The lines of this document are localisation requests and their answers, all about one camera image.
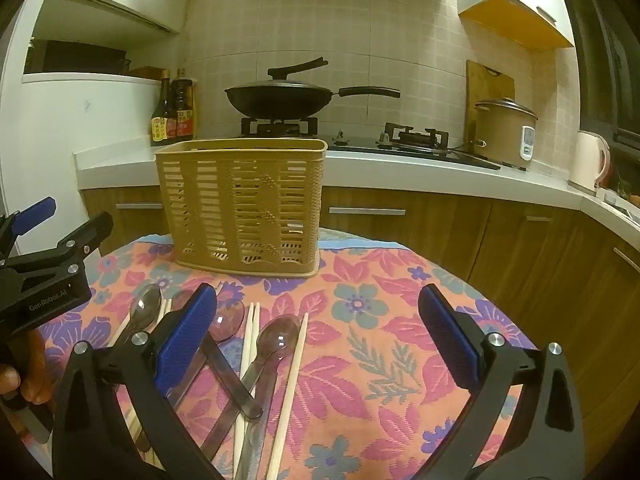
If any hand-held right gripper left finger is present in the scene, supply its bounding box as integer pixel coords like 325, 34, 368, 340
50, 282, 226, 480

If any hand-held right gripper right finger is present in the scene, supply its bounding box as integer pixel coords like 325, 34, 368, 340
417, 284, 586, 480

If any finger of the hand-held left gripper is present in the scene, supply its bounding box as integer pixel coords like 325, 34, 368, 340
0, 197, 57, 261
0, 211, 114, 288

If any tan plastic utensil basket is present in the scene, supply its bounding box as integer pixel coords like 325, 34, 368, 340
154, 137, 329, 279

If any person's left hand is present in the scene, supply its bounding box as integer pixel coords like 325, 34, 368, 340
0, 327, 53, 411

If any floral tablecloth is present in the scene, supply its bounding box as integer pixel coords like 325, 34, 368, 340
37, 227, 546, 480

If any white refrigerator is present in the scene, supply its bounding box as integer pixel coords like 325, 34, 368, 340
0, 72, 168, 261

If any slim dark sauce bottle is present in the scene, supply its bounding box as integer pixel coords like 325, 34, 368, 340
151, 70, 177, 142

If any large dark sauce bottle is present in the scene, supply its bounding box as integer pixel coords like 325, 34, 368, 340
170, 68, 197, 142

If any dark tray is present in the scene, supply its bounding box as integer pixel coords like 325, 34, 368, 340
25, 40, 132, 75

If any brown box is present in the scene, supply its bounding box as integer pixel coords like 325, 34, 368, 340
127, 66, 168, 81

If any black burner grate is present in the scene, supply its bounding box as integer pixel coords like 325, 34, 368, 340
377, 122, 450, 150
241, 116, 319, 137

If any black gas stove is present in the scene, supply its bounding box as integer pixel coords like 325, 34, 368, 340
240, 116, 502, 171

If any beige rice cooker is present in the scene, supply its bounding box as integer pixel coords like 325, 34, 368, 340
472, 98, 539, 171

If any pale electric kettle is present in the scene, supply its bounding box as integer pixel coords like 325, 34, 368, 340
568, 130, 612, 196

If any black wok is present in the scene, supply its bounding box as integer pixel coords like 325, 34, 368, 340
224, 85, 402, 118

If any wooden cutting board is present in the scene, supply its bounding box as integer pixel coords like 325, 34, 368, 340
465, 60, 516, 148

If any black wok lid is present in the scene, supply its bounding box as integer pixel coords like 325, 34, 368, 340
235, 57, 330, 90

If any dark window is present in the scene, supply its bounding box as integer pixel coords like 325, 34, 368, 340
567, 0, 640, 148

